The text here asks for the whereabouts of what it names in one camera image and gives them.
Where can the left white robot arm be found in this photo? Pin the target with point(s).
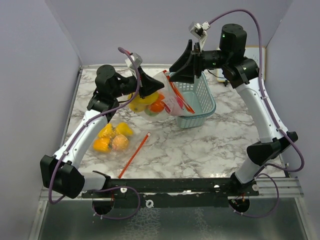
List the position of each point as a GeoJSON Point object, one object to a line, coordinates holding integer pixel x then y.
{"type": "Point", "coordinates": [60, 172]}

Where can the orange bell pepper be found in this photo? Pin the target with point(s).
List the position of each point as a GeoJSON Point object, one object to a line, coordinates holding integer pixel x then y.
{"type": "Point", "coordinates": [102, 145]}

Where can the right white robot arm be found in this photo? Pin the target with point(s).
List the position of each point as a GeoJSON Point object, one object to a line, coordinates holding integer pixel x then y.
{"type": "Point", "coordinates": [243, 75]}

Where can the yellow pear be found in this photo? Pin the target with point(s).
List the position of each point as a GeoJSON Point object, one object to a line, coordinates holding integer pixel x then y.
{"type": "Point", "coordinates": [123, 129]}

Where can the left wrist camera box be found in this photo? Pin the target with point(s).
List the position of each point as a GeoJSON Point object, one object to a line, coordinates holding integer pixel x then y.
{"type": "Point", "coordinates": [133, 57]}

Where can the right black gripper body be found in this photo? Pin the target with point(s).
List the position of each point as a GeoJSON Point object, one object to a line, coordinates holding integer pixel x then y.
{"type": "Point", "coordinates": [213, 59]}

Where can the yellow apple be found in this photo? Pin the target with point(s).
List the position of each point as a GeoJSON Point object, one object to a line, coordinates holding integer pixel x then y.
{"type": "Point", "coordinates": [137, 108]}

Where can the yellow bell pepper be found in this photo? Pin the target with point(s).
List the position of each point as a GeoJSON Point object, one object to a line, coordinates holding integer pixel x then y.
{"type": "Point", "coordinates": [107, 132]}

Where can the green apple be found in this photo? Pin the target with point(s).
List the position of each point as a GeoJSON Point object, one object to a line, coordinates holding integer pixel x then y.
{"type": "Point", "coordinates": [150, 113]}

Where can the clear zip bag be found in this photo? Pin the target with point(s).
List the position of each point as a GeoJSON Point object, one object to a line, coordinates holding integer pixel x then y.
{"type": "Point", "coordinates": [136, 142]}
{"type": "Point", "coordinates": [168, 96]}

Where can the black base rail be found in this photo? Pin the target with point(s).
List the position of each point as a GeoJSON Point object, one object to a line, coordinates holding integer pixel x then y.
{"type": "Point", "coordinates": [172, 192]}

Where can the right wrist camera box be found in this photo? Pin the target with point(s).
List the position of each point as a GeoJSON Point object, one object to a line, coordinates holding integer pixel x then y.
{"type": "Point", "coordinates": [199, 30]}

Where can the orange tangerine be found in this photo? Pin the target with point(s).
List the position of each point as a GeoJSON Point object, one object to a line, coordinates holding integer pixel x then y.
{"type": "Point", "coordinates": [120, 142]}
{"type": "Point", "coordinates": [157, 106]}

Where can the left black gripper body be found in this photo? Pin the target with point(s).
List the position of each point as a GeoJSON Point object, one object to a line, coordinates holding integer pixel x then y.
{"type": "Point", "coordinates": [126, 85]}

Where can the red apple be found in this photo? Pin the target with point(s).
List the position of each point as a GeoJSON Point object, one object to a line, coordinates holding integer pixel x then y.
{"type": "Point", "coordinates": [178, 104]}

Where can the blue plastic basket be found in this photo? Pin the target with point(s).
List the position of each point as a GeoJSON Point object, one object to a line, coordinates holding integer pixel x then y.
{"type": "Point", "coordinates": [200, 99]}

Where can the yellow mango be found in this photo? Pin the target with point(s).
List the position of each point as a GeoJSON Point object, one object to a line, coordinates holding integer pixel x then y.
{"type": "Point", "coordinates": [147, 100]}

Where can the small whiteboard with writing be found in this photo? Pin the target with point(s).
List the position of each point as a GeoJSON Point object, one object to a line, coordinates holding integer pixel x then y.
{"type": "Point", "coordinates": [251, 52]}

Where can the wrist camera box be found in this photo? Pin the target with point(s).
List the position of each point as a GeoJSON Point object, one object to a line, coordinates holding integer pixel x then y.
{"type": "Point", "coordinates": [133, 57]}
{"type": "Point", "coordinates": [199, 30]}

